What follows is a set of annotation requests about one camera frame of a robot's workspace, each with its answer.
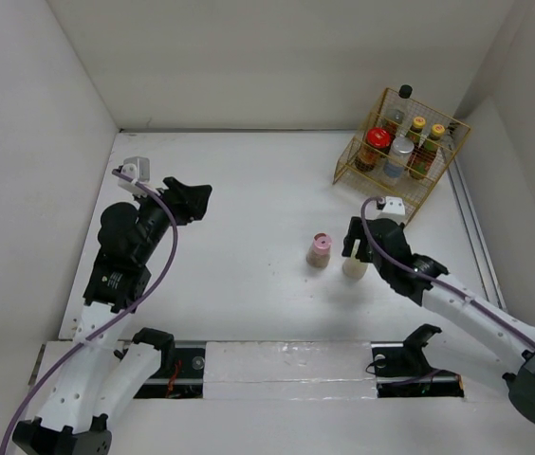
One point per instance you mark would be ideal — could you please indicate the pink-cap spice jar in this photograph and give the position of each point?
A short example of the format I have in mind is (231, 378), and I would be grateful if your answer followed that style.
(318, 255)

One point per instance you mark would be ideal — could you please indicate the silver-cap blue-label shaker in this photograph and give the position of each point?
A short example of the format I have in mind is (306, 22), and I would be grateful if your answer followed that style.
(397, 158)

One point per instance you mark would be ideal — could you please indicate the yellow wire basket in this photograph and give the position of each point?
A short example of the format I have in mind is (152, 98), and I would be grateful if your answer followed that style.
(414, 193)

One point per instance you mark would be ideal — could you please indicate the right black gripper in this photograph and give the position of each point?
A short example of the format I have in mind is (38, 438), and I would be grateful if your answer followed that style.
(356, 231)

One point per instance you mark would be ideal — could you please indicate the yellow-cap beige jar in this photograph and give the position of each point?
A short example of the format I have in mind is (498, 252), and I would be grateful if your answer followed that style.
(352, 267)

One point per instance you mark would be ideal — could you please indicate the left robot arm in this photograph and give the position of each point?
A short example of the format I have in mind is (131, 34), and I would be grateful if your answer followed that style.
(95, 383)

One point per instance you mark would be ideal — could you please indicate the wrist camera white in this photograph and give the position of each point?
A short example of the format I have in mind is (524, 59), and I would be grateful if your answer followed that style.
(133, 170)
(391, 207)

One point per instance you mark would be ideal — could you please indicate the tall black-cap glass bottle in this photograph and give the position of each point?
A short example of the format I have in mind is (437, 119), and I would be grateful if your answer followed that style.
(396, 110)

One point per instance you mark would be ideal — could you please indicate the yellow-cap sauce bottle front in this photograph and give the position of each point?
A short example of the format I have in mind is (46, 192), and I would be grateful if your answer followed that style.
(425, 154)

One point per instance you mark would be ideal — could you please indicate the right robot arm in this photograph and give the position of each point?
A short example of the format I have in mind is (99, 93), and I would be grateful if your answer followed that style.
(506, 362)

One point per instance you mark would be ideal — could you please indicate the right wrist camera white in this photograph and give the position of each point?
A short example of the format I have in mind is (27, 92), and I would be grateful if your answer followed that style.
(391, 207)

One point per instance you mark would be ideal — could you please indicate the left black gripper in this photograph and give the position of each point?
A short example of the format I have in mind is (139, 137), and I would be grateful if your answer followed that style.
(195, 197)

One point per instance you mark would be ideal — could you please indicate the red-cap dark sauce jar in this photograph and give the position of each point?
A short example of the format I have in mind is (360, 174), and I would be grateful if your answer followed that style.
(376, 145)

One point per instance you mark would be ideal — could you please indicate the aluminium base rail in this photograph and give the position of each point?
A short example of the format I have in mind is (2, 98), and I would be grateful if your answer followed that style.
(295, 371)

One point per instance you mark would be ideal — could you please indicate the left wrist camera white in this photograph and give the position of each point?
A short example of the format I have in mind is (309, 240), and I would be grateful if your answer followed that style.
(133, 170)

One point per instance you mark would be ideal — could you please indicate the yellow-cap sauce bottle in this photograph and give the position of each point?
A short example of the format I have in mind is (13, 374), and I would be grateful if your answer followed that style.
(425, 154)
(414, 132)

